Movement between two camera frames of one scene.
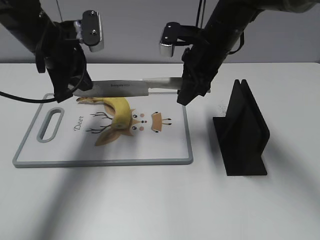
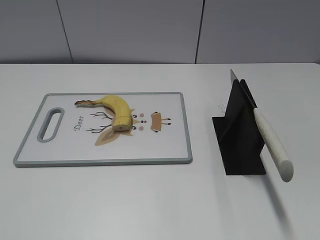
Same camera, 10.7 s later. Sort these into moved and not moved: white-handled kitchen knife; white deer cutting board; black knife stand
Moved: white-handled kitchen knife
Not moved: white deer cutting board; black knife stand
